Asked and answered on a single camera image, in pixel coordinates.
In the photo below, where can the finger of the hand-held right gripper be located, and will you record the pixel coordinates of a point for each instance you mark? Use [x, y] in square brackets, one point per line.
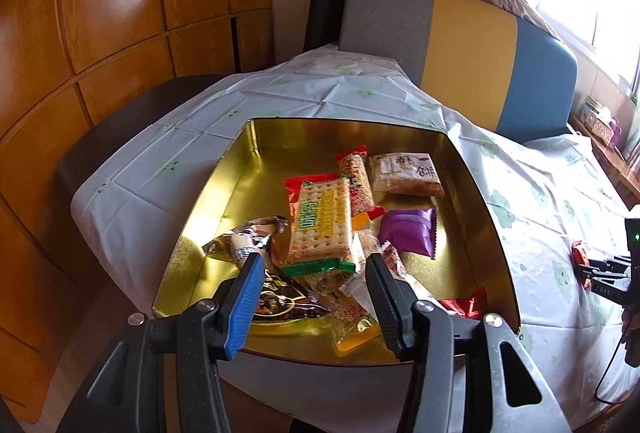
[610, 264]
[602, 283]

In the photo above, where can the wooden side table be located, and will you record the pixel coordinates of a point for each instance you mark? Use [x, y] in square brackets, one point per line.
[620, 173]

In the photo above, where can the beige pastry packet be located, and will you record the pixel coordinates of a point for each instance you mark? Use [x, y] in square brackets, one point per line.
[405, 175]

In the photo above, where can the clear orange-edged snack packet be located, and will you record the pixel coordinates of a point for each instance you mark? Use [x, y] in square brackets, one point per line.
[350, 313]

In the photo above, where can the gold tin box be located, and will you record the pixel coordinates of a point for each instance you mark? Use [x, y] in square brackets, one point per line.
[240, 193]

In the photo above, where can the rice cracker roll red ends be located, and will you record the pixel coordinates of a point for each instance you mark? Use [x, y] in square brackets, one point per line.
[357, 183]

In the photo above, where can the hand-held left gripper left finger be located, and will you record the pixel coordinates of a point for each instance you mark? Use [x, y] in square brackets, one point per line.
[242, 313]

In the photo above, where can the small red candy packet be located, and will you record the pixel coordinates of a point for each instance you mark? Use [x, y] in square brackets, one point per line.
[580, 258]

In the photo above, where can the person's right hand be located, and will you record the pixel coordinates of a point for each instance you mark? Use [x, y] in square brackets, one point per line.
[631, 325]

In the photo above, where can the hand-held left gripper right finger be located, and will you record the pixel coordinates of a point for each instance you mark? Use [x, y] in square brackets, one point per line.
[387, 313]

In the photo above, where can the black rolled mat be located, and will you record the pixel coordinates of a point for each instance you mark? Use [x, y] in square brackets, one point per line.
[327, 3]

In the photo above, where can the grey yellow blue chair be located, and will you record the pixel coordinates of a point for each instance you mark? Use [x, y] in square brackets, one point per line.
[470, 43]

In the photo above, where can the tissue box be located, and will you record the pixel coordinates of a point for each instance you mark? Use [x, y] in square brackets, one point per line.
[602, 125]

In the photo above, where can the green-edged cracker packet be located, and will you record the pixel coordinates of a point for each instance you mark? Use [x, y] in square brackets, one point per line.
[320, 223]

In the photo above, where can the dark brown snack packet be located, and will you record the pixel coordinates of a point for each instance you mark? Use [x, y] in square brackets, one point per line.
[285, 303]

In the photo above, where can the silver foil snack packet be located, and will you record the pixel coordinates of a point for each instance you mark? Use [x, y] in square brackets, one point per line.
[235, 243]

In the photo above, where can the purple snack packet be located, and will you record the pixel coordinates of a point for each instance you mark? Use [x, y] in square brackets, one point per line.
[407, 233]

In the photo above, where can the wooden wardrobe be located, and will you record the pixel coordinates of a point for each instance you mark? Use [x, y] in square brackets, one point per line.
[100, 13]

